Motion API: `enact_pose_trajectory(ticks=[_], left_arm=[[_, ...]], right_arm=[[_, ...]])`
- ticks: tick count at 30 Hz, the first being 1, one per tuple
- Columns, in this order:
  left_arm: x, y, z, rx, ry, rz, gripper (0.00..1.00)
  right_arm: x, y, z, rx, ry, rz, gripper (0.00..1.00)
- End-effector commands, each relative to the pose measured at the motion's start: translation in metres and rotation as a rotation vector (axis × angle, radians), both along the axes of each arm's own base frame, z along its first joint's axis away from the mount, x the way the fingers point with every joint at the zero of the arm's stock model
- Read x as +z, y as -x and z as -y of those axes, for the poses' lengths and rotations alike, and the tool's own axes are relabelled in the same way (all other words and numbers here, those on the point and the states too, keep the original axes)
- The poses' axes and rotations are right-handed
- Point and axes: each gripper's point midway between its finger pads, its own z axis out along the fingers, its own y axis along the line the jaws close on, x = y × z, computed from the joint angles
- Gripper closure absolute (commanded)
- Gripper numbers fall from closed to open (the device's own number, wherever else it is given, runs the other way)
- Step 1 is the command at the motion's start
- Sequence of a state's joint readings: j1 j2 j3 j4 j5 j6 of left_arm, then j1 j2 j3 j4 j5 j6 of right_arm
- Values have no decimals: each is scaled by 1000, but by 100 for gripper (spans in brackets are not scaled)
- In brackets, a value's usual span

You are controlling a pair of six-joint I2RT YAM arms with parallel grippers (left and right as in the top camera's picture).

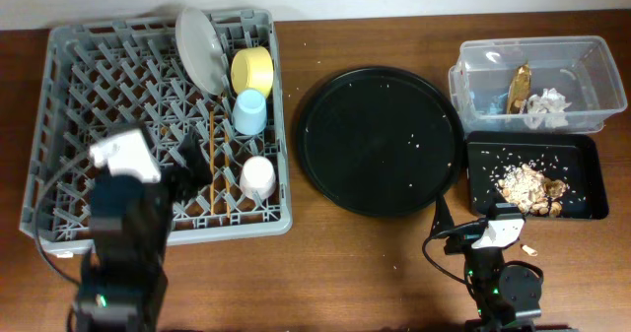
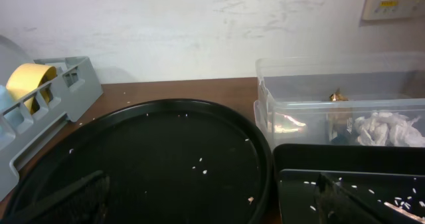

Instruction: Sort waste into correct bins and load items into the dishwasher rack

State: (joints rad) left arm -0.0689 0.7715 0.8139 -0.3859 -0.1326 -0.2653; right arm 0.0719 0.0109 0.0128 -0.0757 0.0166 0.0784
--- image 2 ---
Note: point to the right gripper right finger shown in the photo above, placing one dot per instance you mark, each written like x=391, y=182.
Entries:
x=336, y=204

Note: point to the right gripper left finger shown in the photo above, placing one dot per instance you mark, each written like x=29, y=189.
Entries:
x=84, y=201

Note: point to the white tissue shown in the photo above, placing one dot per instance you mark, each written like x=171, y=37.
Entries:
x=389, y=129

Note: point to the brown gold snack wrapper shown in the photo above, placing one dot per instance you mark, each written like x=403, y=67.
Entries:
x=340, y=125

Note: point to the yellow bowl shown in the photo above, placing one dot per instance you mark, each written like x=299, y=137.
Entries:
x=27, y=77

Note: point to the grey round plate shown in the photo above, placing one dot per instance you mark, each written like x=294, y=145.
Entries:
x=11, y=57

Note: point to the clear plastic waste bin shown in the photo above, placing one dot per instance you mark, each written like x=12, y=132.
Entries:
x=295, y=94

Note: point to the grey plastic dishwasher rack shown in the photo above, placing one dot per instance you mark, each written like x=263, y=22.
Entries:
x=33, y=120

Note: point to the black rectangular tray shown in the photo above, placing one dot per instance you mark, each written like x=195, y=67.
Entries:
x=375, y=174

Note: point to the round black serving tray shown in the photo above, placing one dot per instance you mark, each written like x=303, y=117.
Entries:
x=168, y=161

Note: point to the wall control panel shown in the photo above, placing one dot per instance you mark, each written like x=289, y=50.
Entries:
x=376, y=10

